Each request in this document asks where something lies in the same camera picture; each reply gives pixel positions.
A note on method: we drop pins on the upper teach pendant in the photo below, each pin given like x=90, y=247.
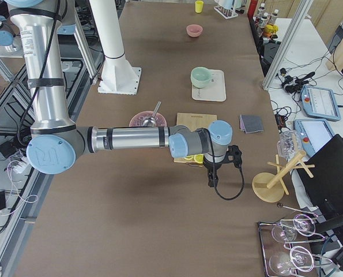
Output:
x=320, y=103

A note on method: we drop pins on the black wire glass rack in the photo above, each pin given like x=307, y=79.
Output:
x=285, y=247

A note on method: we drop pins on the bamboo cutting board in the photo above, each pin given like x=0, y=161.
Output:
x=193, y=122

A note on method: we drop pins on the black monitor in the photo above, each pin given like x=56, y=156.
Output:
x=325, y=188

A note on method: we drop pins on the grey folded cloth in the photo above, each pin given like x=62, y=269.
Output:
x=250, y=123

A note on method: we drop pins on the lower wine glass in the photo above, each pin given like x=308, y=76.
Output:
x=298, y=259

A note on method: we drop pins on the clear glass mug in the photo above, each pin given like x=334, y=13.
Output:
x=289, y=144

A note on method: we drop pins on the white rack with cups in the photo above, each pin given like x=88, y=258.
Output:
x=227, y=8

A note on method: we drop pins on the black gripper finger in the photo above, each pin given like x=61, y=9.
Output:
x=212, y=181

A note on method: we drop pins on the lemon half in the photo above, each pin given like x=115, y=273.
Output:
x=197, y=159

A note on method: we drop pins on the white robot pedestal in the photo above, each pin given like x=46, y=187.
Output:
x=117, y=76

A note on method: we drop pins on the small pink bowl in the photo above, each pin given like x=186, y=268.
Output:
x=194, y=30

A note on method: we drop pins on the cream rabbit tray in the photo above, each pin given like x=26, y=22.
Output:
x=214, y=92

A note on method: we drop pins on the wooden cup tree stand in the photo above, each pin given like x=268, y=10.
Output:
x=271, y=188

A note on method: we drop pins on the wine glass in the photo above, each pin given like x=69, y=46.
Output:
x=298, y=259
x=287, y=230

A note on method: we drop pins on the teach pendant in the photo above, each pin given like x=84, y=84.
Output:
x=320, y=103
x=314, y=134

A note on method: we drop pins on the upper wine glass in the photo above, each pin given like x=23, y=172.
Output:
x=287, y=230

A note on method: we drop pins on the metal ice scoop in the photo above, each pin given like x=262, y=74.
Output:
x=150, y=121

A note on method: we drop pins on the yellow cup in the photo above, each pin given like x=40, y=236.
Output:
x=199, y=6

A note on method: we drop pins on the aluminium frame post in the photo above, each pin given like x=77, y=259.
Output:
x=290, y=34

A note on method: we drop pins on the lower teach pendant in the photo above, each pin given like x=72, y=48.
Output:
x=314, y=134

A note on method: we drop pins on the stacked green bowls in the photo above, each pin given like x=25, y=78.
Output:
x=201, y=77

